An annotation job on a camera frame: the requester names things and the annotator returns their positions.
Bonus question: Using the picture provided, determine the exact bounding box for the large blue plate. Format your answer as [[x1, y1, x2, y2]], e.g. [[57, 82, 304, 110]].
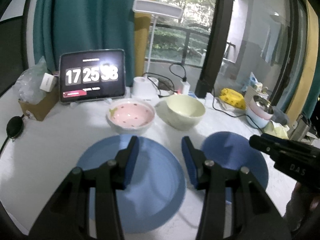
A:
[[76, 134, 186, 233]]

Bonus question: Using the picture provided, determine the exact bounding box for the pink white patterned bowl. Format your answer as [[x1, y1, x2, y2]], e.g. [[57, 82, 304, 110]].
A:
[[106, 99, 156, 135]]

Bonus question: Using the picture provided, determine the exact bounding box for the cream yellow bowl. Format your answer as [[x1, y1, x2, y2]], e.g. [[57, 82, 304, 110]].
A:
[[155, 94, 206, 131]]

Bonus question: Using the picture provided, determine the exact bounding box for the right hand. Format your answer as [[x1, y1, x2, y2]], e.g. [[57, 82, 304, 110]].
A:
[[283, 182, 319, 232]]

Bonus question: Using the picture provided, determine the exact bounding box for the silver metal device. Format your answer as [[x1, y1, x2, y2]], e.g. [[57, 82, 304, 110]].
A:
[[288, 113, 311, 141]]

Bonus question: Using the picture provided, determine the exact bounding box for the yellow patterned tissue pack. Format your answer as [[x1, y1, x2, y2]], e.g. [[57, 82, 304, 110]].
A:
[[263, 120, 290, 139]]

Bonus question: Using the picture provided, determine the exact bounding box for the grey folded cloth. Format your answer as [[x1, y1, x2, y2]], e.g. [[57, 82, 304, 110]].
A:
[[271, 106, 290, 126]]

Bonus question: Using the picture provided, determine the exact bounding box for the light blue bowl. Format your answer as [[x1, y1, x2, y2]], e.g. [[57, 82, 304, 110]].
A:
[[246, 108, 269, 129]]

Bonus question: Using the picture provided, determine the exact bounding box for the pink steel-lined bowl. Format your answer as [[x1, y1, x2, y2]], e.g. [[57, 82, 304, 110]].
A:
[[249, 95, 274, 120]]

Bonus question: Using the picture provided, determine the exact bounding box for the white power strip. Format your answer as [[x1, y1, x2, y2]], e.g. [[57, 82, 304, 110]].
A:
[[188, 91, 206, 105]]

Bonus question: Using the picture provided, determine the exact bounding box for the yellow wet wipes pack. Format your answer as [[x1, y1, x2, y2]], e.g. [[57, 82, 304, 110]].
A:
[[219, 88, 246, 110]]

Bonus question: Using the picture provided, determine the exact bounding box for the black charger adapter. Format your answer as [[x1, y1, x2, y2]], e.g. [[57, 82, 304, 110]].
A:
[[194, 79, 208, 98]]

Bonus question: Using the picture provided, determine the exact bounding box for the white basket with items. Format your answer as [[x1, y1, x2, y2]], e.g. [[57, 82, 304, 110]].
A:
[[242, 72, 268, 103]]

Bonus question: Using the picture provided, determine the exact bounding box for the white charger adapter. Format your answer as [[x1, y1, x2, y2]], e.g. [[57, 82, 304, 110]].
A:
[[180, 81, 190, 95]]

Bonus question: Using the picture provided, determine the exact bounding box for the white desk lamp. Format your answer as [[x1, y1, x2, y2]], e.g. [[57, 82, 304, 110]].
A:
[[131, 0, 185, 100]]

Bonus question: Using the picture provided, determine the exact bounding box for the cardboard box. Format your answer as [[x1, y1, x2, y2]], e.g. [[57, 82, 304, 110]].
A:
[[18, 86, 59, 121]]

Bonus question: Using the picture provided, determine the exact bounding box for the tablet showing clock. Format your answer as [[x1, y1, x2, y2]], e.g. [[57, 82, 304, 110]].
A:
[[59, 49, 126, 103]]

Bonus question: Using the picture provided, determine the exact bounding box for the small white box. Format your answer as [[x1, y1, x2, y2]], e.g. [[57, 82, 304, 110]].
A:
[[40, 73, 57, 93]]

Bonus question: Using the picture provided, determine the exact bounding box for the clear plastic bag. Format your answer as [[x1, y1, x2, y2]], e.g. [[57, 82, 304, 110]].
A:
[[12, 56, 48, 105]]

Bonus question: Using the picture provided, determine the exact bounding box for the teal curtain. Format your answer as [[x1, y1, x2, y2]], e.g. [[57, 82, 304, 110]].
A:
[[33, 0, 135, 86]]

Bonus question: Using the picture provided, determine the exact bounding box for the yellow curtain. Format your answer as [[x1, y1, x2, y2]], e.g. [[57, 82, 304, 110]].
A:
[[135, 0, 154, 76]]

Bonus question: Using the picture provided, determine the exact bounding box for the black power cable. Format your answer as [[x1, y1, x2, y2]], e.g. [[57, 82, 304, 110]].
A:
[[211, 87, 266, 133]]

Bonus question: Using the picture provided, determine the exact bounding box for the black round puck with cable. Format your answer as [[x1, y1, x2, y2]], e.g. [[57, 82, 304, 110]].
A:
[[1, 114, 24, 154]]

